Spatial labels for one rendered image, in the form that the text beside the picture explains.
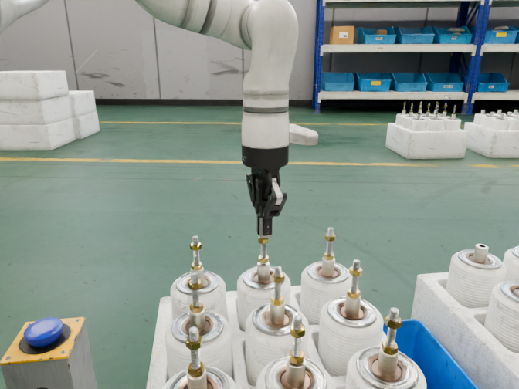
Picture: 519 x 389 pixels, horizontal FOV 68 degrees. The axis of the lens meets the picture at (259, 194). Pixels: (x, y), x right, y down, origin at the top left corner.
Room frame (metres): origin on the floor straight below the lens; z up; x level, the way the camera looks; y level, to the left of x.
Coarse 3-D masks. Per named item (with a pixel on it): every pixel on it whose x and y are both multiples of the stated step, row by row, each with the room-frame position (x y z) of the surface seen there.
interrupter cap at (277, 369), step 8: (280, 360) 0.40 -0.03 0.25; (312, 360) 0.40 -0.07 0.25; (272, 368) 0.38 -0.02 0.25; (280, 368) 0.38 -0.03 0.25; (312, 368) 0.38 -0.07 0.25; (320, 368) 0.38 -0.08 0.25; (272, 376) 0.37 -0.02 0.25; (280, 376) 0.37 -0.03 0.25; (312, 376) 0.37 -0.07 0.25; (320, 376) 0.37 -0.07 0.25; (272, 384) 0.36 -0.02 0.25; (280, 384) 0.36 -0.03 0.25; (288, 384) 0.36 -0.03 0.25; (304, 384) 0.36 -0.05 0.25; (312, 384) 0.36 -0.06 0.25; (320, 384) 0.36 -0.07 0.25
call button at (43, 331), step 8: (40, 320) 0.38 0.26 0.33; (48, 320) 0.38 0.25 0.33; (56, 320) 0.38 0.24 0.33; (32, 328) 0.36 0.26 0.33; (40, 328) 0.36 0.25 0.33; (48, 328) 0.36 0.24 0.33; (56, 328) 0.36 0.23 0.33; (24, 336) 0.35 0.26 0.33; (32, 336) 0.35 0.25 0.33; (40, 336) 0.35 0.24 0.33; (48, 336) 0.35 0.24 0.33; (56, 336) 0.36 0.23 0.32; (32, 344) 0.35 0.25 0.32; (40, 344) 0.35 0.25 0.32; (48, 344) 0.35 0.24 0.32
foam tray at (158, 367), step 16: (160, 304) 0.62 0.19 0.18; (160, 320) 0.57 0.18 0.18; (160, 336) 0.53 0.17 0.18; (240, 336) 0.53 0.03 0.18; (384, 336) 0.53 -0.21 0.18; (160, 352) 0.50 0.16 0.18; (240, 352) 0.50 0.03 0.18; (160, 368) 0.46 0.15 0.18; (240, 368) 0.46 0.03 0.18; (160, 384) 0.43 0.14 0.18; (240, 384) 0.43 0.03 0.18; (336, 384) 0.43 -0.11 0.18
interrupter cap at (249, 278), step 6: (246, 270) 0.62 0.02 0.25; (252, 270) 0.62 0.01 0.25; (270, 270) 0.62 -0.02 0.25; (246, 276) 0.60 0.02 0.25; (252, 276) 0.60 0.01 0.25; (270, 276) 0.60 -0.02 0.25; (246, 282) 0.58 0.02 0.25; (252, 282) 0.58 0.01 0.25; (258, 282) 0.58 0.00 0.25; (264, 282) 0.58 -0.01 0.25; (270, 282) 0.58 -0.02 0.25; (282, 282) 0.58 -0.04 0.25; (252, 288) 0.57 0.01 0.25; (258, 288) 0.56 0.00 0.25; (264, 288) 0.56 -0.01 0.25; (270, 288) 0.56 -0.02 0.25
